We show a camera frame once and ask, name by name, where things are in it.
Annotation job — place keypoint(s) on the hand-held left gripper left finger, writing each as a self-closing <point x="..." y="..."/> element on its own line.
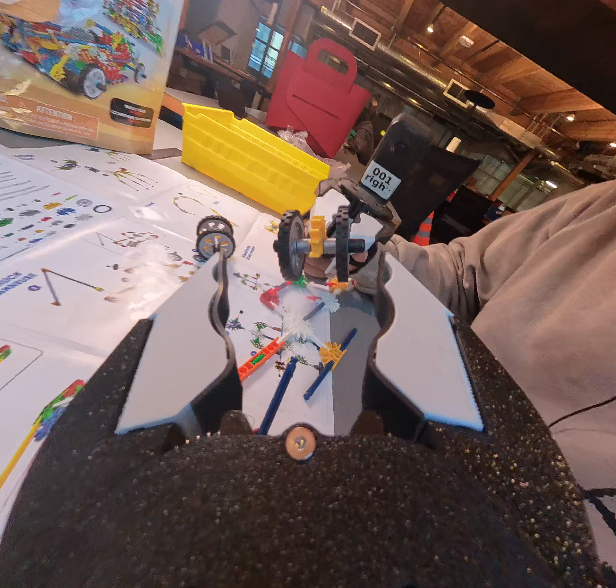
<point x="178" y="357"/>

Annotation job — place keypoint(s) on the colourful construction toy model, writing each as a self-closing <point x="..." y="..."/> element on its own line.
<point x="300" y="328"/>

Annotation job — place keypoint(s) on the toy wheel pair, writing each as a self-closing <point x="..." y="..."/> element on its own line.
<point x="215" y="237"/>

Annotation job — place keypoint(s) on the yellow plastic bin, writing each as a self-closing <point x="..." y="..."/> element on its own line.
<point x="250" y="155"/>

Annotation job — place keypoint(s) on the person's right forearm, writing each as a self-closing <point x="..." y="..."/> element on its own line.
<point x="462" y="261"/>

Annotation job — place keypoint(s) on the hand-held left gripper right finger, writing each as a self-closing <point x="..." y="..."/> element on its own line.
<point x="423" y="357"/>

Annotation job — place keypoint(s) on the clear plastic bag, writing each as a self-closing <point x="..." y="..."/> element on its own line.
<point x="306" y="143"/>

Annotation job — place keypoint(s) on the red box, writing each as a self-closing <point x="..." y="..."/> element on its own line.
<point x="318" y="102"/>

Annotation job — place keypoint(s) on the detached toy model section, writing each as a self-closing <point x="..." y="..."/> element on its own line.
<point x="289" y="246"/>

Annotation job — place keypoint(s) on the white instruction sheet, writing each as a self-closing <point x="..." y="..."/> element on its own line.
<point x="96" y="241"/>

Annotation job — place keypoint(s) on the person's upper body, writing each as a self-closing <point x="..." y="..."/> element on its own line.
<point x="568" y="328"/>

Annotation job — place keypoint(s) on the orange traffic cone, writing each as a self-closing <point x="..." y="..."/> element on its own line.
<point x="424" y="232"/>

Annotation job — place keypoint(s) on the toy packaging bag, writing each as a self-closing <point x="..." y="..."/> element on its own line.
<point x="87" y="58"/>

